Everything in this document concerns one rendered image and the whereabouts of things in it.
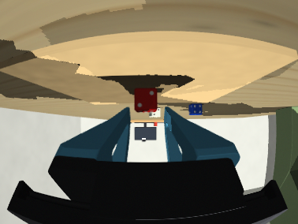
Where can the white die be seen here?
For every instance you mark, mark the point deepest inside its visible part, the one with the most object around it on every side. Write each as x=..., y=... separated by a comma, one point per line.
x=155, y=114

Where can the beige square mat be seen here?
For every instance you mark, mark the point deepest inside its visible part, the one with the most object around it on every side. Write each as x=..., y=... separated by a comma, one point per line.
x=184, y=67

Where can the blue die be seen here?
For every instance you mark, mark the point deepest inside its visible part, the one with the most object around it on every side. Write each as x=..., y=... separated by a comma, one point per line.
x=195, y=109

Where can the red die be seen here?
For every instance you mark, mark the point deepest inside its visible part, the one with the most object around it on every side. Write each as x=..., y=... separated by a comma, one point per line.
x=145, y=100

